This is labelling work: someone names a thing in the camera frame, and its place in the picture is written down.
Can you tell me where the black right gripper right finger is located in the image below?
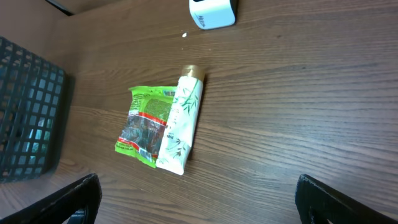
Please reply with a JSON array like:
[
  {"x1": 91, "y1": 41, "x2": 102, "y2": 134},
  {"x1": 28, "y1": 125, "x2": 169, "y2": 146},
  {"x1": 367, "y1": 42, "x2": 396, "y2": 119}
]
[{"x1": 295, "y1": 174, "x2": 397, "y2": 224}]

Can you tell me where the white conditioner tube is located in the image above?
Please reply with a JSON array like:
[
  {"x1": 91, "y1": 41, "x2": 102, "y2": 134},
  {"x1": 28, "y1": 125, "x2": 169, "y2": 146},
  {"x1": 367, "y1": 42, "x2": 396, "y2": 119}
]
[{"x1": 155, "y1": 65, "x2": 205, "y2": 175}]

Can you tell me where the white barcode scanner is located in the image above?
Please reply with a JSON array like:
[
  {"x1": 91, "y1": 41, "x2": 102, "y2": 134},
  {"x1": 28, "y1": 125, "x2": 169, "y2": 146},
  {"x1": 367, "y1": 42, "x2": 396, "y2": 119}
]
[{"x1": 188, "y1": 0, "x2": 238, "y2": 30}]

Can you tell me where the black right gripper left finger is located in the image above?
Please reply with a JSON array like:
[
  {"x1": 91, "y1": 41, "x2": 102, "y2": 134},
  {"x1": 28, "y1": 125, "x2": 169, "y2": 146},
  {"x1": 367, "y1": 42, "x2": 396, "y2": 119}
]
[{"x1": 1, "y1": 173, "x2": 102, "y2": 224}]

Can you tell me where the green snack bag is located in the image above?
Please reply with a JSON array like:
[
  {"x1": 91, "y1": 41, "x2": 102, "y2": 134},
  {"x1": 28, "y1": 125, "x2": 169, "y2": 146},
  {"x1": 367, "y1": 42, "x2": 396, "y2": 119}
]
[{"x1": 115, "y1": 86, "x2": 176, "y2": 168}]

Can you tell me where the grey plastic lattice basket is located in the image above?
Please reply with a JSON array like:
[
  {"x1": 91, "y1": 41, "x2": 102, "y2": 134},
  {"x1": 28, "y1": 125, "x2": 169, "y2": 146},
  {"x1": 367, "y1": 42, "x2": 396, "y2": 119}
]
[{"x1": 1, "y1": 37, "x2": 70, "y2": 183}]

